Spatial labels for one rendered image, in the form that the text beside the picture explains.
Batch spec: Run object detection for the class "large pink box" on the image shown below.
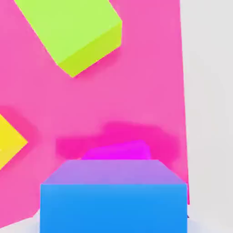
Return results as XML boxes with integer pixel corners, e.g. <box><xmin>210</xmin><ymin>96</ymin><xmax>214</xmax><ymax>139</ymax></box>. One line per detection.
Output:
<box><xmin>0</xmin><ymin>0</ymin><xmax>190</xmax><ymax>229</ymax></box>

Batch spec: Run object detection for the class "small lime green cube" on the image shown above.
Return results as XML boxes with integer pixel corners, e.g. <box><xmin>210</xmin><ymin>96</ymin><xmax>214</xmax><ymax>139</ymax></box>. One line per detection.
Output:
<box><xmin>13</xmin><ymin>0</ymin><xmax>123</xmax><ymax>78</ymax></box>

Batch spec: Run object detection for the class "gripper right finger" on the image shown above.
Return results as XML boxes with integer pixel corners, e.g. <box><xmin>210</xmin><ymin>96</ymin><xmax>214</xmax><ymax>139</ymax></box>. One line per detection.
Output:
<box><xmin>187</xmin><ymin>214</ymin><xmax>202</xmax><ymax>233</ymax></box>

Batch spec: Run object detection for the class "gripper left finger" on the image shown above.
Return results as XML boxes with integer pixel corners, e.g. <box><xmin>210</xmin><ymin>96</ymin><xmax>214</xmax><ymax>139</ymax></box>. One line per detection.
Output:
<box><xmin>22</xmin><ymin>208</ymin><xmax>41</xmax><ymax>233</ymax></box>

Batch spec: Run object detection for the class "small blue cube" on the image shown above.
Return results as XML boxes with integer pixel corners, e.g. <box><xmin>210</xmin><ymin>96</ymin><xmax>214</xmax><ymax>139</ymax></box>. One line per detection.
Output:
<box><xmin>40</xmin><ymin>159</ymin><xmax>188</xmax><ymax>233</ymax></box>

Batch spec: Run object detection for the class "small magenta cube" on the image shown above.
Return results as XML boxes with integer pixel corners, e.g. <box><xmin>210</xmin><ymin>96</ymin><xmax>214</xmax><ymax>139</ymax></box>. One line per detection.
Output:
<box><xmin>81</xmin><ymin>139</ymin><xmax>152</xmax><ymax>161</ymax></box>

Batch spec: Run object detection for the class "small yellow cube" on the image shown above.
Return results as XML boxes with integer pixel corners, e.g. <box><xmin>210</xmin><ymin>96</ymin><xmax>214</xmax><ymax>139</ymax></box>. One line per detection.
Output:
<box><xmin>0</xmin><ymin>113</ymin><xmax>29</xmax><ymax>171</ymax></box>

